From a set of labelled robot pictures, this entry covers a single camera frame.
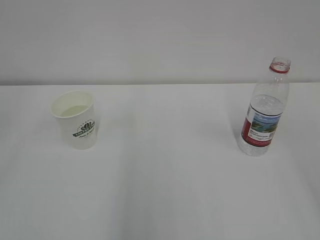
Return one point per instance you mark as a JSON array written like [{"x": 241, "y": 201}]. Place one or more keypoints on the clear plastic water bottle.
[{"x": 267, "y": 104}]

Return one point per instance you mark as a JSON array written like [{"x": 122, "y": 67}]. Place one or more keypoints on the white paper coffee cup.
[{"x": 74, "y": 113}]

